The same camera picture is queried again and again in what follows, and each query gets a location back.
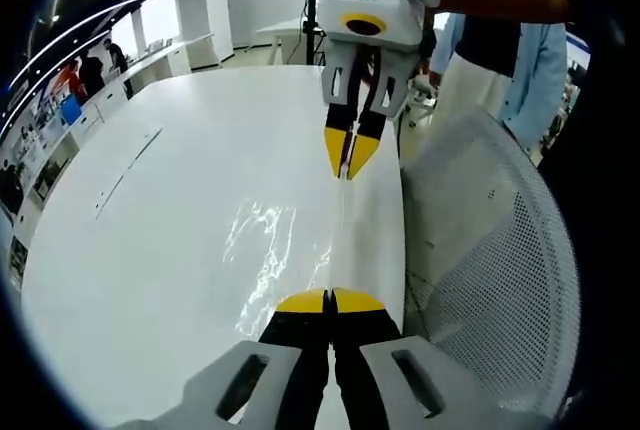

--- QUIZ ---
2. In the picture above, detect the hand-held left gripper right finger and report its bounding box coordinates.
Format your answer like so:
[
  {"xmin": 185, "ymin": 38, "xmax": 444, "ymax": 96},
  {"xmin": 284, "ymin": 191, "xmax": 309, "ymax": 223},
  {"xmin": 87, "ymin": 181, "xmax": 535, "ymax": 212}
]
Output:
[{"xmin": 331, "ymin": 287, "xmax": 552, "ymax": 430}]

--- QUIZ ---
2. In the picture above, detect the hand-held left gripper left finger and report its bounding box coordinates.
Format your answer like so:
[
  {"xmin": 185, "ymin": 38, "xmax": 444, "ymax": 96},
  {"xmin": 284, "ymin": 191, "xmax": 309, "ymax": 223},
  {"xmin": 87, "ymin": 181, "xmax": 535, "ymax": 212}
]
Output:
[{"xmin": 114, "ymin": 287, "xmax": 334, "ymax": 430}]

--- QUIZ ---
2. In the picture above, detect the clear food packaging bag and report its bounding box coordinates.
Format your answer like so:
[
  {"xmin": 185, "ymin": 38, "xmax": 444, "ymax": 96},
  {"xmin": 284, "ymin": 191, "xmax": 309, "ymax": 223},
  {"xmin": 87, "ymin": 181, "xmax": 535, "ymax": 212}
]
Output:
[
  {"xmin": 327, "ymin": 142, "xmax": 362, "ymax": 301},
  {"xmin": 223, "ymin": 198, "xmax": 332, "ymax": 339}
]

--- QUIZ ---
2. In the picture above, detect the black light stand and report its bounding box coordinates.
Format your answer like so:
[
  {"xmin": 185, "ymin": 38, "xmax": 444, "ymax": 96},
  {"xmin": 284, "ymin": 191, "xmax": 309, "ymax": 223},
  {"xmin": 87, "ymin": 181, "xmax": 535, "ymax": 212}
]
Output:
[{"xmin": 301, "ymin": 0, "xmax": 332, "ymax": 67}]

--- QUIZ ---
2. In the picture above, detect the small white table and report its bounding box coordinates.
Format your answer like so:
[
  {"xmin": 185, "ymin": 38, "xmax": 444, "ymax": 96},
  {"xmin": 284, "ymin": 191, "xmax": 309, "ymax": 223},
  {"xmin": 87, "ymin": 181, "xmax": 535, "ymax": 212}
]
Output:
[{"xmin": 254, "ymin": 17, "xmax": 332, "ymax": 67}]

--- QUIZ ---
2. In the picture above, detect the grey mesh office chair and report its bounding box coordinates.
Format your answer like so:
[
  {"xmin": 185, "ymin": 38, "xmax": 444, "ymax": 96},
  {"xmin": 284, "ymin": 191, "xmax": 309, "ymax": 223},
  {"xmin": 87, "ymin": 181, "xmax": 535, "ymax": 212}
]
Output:
[{"xmin": 398, "ymin": 106, "xmax": 585, "ymax": 430}]

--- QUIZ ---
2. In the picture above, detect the white counter row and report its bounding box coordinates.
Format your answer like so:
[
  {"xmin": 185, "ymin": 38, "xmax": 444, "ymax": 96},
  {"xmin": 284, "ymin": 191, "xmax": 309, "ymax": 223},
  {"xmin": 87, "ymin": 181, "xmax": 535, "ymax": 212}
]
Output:
[{"xmin": 8, "ymin": 32, "xmax": 217, "ymax": 231}]

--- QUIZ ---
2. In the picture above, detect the blue plastic bin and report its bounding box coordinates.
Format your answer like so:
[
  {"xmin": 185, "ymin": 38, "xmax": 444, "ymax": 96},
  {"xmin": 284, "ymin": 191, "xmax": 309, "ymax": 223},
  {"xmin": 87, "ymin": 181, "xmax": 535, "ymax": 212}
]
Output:
[{"xmin": 60, "ymin": 99, "xmax": 83, "ymax": 127}]

